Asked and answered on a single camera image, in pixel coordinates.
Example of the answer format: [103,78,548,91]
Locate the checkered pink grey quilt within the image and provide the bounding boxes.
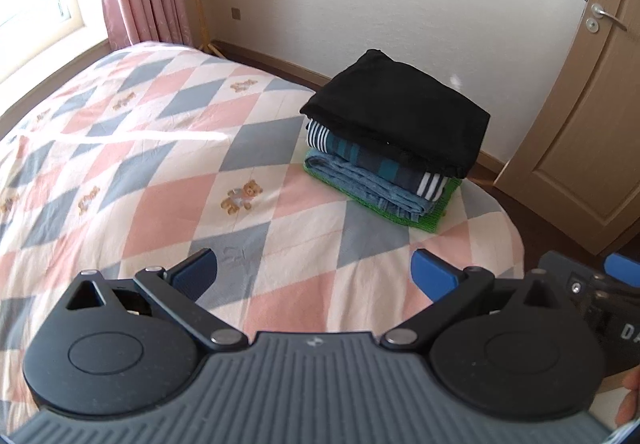
[1,44,524,433]

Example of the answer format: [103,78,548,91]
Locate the black pants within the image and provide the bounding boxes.
[300,49,490,179]

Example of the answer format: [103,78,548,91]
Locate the person's right hand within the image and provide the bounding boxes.
[615,366,640,427]

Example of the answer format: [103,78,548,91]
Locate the silver door handle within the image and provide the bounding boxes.
[585,4,628,34]

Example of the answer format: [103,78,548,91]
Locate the green folded garment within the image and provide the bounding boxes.
[303,163,462,234]

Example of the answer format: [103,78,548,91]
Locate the striped blue folded garment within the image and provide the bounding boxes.
[306,119,450,201]

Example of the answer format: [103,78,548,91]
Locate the wooden door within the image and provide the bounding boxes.
[495,0,639,255]

